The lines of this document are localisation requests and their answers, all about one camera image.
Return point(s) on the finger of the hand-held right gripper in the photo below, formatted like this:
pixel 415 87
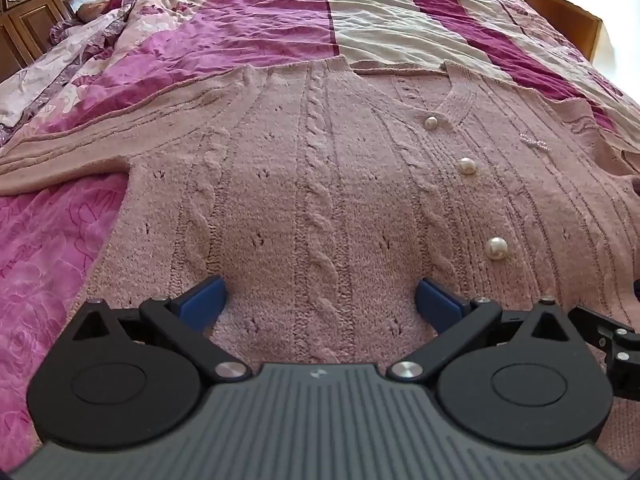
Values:
pixel 612 345

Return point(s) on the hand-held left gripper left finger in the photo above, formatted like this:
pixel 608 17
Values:
pixel 202 304

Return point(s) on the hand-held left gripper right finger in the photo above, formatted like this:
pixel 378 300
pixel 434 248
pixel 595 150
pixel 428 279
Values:
pixel 440 306

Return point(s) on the pink knitted cardigan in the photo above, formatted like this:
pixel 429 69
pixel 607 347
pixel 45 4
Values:
pixel 325 185

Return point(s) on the floral duvet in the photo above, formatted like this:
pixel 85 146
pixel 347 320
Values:
pixel 75 60

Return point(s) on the pink patchwork bedspread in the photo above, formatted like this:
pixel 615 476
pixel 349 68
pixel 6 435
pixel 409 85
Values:
pixel 400 10

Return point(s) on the carved wooden headboard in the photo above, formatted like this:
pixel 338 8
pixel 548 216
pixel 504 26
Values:
pixel 30 20

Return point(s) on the wooden bed frame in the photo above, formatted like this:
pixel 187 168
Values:
pixel 565 15

